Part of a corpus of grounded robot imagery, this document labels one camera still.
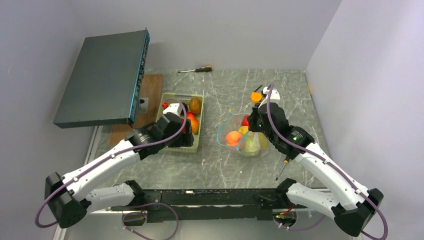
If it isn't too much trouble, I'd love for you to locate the red tomato toy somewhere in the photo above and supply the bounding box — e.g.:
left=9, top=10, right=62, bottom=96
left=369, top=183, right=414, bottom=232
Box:
left=241, top=115, right=250, bottom=127

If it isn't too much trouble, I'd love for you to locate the yellow lemon toy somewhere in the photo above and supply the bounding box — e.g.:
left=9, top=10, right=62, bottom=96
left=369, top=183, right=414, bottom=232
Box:
left=238, top=126, right=249, bottom=136

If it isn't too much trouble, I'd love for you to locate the yellow pepper slice toy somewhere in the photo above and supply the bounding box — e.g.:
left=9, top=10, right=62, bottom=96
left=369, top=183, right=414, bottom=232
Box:
left=258, top=132, right=268, bottom=151

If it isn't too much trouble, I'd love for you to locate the clear zip top bag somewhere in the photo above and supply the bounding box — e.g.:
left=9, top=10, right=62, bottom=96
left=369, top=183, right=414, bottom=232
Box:
left=216, top=109, right=270, bottom=157

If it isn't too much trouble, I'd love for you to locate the peach toy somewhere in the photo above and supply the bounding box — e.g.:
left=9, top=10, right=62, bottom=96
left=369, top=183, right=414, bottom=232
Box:
left=225, top=131, right=243, bottom=147

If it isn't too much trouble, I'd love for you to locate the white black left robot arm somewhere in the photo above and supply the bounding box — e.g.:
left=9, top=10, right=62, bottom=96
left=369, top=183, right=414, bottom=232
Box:
left=43, top=112, right=194, bottom=229

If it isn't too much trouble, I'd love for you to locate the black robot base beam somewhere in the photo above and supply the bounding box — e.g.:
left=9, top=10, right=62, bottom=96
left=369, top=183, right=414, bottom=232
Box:
left=111, top=188, right=294, bottom=223

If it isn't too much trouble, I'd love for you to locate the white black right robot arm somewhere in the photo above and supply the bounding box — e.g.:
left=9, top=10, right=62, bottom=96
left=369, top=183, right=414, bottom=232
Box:
left=247, top=102, right=389, bottom=240

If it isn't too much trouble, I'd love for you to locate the green plastic food bin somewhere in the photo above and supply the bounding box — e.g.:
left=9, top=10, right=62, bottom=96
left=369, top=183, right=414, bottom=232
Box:
left=160, top=92, right=204, bottom=154

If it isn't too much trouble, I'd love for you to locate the red orange mango toy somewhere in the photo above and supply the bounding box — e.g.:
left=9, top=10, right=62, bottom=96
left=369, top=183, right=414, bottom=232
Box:
left=187, top=111, right=200, bottom=135

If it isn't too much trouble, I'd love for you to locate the brown wooden board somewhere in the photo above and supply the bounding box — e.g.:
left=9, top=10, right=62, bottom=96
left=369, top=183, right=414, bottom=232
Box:
left=108, top=74, right=163, bottom=146

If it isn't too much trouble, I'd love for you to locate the yellow black screwdriver near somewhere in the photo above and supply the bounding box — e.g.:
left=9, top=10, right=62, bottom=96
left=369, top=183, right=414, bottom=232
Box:
left=275, top=158, right=289, bottom=181

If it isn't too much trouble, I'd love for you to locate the yellow black screwdriver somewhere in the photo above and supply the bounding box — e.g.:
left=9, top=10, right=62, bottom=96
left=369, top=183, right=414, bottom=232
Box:
left=275, top=158, right=289, bottom=181
left=178, top=66, right=214, bottom=73

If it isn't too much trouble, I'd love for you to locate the yellow black screwdriver far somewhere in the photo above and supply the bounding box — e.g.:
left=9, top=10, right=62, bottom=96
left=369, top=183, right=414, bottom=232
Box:
left=178, top=66, right=214, bottom=73

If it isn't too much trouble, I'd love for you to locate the dark grey flat panel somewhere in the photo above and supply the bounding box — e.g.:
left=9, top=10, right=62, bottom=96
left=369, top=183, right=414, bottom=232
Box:
left=53, top=29, right=150, bottom=129

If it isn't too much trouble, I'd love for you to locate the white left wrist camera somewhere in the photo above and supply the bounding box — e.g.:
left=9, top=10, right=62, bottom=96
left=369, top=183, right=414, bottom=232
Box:
left=161, top=101, right=189, bottom=116

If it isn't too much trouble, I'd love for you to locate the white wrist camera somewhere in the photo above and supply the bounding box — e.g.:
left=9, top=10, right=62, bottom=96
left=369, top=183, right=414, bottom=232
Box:
left=259, top=86, right=281, bottom=107
left=161, top=101, right=189, bottom=116

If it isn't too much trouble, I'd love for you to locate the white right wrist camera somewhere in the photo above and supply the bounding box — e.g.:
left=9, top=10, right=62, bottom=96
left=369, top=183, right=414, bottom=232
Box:
left=259, top=86, right=281, bottom=107

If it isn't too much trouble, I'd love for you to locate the small metal bracket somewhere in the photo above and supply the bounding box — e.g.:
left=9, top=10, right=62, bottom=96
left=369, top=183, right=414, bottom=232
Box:
left=137, top=97, right=149, bottom=114

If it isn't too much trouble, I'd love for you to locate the aluminium frame rail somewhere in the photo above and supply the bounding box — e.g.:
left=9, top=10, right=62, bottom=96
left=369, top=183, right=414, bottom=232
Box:
left=52, top=188, right=364, bottom=240

